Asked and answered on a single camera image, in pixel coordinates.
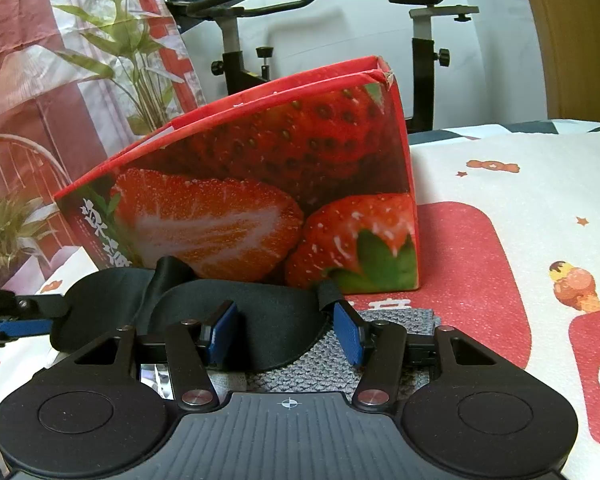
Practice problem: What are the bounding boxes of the red strawberry print cardboard box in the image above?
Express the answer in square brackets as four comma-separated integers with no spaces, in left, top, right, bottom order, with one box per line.
[54,55,421,295]

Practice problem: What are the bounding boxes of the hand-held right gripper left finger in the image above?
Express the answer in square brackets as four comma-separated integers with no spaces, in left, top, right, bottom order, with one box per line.
[67,301,239,411]

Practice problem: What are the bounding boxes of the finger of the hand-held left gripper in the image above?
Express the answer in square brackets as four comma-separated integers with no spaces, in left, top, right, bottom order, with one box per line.
[0,279,69,349]

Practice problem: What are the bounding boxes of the shiny silver foil packet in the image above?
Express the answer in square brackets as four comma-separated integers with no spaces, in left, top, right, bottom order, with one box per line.
[139,362,176,401]

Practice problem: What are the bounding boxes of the black eye mask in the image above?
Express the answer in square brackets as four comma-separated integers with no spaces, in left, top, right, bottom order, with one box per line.
[50,256,343,372]

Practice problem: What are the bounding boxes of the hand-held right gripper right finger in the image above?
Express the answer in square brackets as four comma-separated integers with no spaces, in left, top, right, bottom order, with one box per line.
[332,304,506,411]

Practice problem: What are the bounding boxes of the wooden door frame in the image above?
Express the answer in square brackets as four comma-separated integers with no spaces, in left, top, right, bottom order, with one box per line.
[517,0,600,126]

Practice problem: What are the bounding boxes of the grey knitted cloth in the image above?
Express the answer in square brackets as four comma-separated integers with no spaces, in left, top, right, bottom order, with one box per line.
[207,307,443,402]

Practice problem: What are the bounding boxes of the black exercise bike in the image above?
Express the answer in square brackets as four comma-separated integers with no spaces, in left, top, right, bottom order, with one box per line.
[165,0,481,133]

